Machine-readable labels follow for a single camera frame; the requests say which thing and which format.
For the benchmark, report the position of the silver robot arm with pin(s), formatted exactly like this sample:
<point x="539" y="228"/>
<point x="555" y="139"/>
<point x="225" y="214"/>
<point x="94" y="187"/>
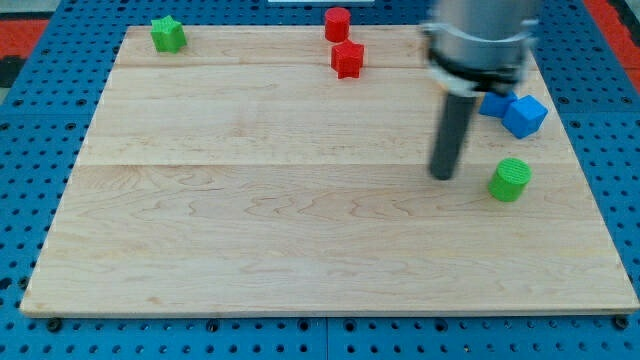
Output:
<point x="477" y="46"/>

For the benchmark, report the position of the blue block behind cube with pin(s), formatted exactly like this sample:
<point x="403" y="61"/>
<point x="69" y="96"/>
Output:
<point x="496" y="105"/>

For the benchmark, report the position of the blue cube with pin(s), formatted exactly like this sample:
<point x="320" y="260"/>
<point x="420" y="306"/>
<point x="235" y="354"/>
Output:
<point x="524" y="116"/>

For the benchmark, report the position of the wooden board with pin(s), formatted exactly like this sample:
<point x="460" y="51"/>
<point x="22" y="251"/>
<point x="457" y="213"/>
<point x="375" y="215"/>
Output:
<point x="240" y="177"/>

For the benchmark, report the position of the red star block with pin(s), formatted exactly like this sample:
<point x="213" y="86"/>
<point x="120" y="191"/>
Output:
<point x="347" y="59"/>

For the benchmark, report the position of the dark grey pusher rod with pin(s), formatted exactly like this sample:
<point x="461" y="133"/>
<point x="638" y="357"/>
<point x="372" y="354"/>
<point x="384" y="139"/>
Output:
<point x="453" y="125"/>

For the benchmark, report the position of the red cylinder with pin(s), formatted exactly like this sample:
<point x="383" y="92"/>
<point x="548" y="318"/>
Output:
<point x="337" y="24"/>

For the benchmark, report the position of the green cylinder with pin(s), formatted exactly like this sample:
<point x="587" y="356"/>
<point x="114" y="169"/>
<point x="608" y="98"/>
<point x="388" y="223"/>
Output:
<point x="509" y="179"/>

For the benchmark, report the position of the green star block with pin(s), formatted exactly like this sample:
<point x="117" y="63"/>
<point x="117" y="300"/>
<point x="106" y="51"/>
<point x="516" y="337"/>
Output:
<point x="167" y="34"/>

